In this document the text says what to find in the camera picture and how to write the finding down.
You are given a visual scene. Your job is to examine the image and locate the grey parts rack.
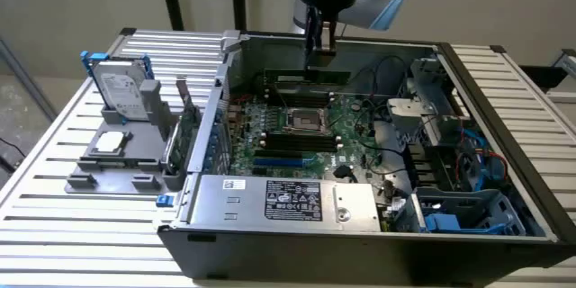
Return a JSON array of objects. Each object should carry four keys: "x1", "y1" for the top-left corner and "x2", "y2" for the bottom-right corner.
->
[{"x1": 64, "y1": 80, "x2": 188, "y2": 195}]

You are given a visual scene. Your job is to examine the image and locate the blue plastic drive bracket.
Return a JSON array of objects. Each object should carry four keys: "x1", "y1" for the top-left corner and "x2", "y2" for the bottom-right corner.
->
[{"x1": 409, "y1": 188, "x2": 528, "y2": 236}]

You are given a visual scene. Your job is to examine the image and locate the red wire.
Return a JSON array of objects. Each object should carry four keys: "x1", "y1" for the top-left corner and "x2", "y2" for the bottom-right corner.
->
[{"x1": 477, "y1": 151, "x2": 509, "y2": 184}]

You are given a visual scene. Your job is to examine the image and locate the green motherboard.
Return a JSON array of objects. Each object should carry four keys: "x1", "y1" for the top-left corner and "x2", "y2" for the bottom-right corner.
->
[{"x1": 222, "y1": 89, "x2": 392, "y2": 185}]

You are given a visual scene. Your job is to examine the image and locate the blue expansion slot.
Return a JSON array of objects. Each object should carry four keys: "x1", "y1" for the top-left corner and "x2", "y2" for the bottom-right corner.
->
[{"x1": 253, "y1": 156, "x2": 302, "y2": 166}]

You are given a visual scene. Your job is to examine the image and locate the green RAM stick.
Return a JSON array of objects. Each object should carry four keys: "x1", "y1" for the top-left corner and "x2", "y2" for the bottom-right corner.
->
[{"x1": 261, "y1": 67, "x2": 353, "y2": 86}]

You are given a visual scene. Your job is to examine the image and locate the black open PC case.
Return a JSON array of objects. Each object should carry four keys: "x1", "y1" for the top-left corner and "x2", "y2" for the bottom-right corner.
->
[{"x1": 156, "y1": 29, "x2": 576, "y2": 281}]

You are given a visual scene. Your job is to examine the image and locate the black wire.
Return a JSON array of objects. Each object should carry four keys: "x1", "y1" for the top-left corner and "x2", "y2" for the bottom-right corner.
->
[{"x1": 358, "y1": 55, "x2": 410, "y2": 97}]

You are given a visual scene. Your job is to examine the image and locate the grey metal disk bay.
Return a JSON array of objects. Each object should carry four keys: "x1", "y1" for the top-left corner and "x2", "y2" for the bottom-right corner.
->
[{"x1": 386, "y1": 57, "x2": 473, "y2": 140}]

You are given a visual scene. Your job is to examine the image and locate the black RAM slot bank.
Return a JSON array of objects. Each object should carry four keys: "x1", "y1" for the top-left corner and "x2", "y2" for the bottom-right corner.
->
[
  {"x1": 264, "y1": 82, "x2": 334, "y2": 108},
  {"x1": 257, "y1": 130, "x2": 341, "y2": 154}
]

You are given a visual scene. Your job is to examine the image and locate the blue disk caddy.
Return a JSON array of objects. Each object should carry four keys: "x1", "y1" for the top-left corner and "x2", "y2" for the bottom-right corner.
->
[{"x1": 78, "y1": 50, "x2": 154, "y2": 123}]

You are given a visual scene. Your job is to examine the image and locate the silver power supply unit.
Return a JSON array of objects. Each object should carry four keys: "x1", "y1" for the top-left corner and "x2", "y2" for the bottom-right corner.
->
[{"x1": 186, "y1": 175, "x2": 384, "y2": 233}]

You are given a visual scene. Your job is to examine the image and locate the green graphics card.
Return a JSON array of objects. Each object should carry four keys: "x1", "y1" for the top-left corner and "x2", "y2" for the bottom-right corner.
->
[{"x1": 162, "y1": 78, "x2": 201, "y2": 179}]

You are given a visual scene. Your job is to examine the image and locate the metal CPU socket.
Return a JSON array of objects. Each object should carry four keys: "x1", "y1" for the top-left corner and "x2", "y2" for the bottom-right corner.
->
[{"x1": 282, "y1": 107, "x2": 329, "y2": 133}]

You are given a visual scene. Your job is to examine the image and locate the silver CPU chip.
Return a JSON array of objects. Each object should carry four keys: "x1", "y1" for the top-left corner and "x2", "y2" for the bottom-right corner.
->
[{"x1": 94, "y1": 132, "x2": 126, "y2": 152}]

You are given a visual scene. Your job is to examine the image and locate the silver hard disk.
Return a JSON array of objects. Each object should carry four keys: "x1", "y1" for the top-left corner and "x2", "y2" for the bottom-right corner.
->
[{"x1": 98, "y1": 71, "x2": 150, "y2": 121}]

